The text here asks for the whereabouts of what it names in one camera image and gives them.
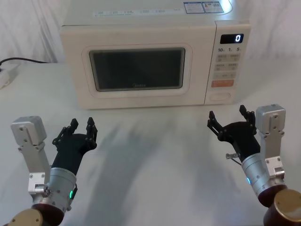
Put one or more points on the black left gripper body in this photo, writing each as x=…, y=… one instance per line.
x=70, y=150

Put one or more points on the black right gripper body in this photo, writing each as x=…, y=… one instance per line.
x=242, y=139

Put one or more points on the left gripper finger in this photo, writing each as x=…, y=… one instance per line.
x=64, y=134
x=91, y=131

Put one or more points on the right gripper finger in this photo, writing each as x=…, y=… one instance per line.
x=249, y=117
x=215, y=124

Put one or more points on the white table cloth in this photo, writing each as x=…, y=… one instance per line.
x=150, y=169

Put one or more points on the white power strip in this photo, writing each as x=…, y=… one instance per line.
x=8, y=76

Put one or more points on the cream microwave oven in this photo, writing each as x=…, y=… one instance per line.
x=141, y=33

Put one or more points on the blue white label sticker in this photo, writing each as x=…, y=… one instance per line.
x=203, y=7

